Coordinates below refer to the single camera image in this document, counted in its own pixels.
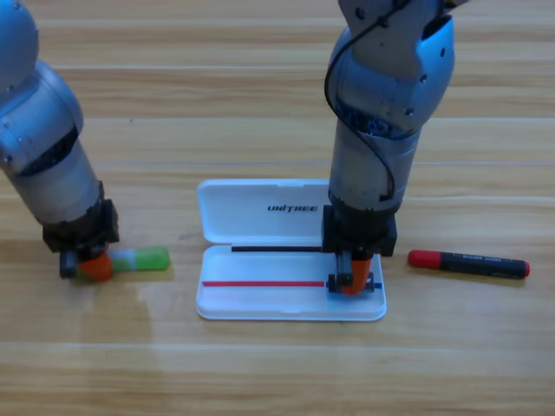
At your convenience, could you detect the green white highlighter pen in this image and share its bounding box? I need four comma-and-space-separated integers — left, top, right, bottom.
76, 245, 170, 278

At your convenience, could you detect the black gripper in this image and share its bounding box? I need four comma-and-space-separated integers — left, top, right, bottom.
321, 202, 399, 299
42, 180, 121, 283

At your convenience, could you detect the white Unitree pencil case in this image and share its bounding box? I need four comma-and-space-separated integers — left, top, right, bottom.
195, 178, 388, 322

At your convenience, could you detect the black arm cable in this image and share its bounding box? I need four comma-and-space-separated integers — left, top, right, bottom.
323, 0, 411, 203

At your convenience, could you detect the red black marker pen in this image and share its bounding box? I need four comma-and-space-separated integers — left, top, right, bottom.
407, 249, 531, 281

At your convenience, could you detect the dark blue eraser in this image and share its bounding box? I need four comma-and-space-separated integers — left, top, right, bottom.
327, 272, 376, 294

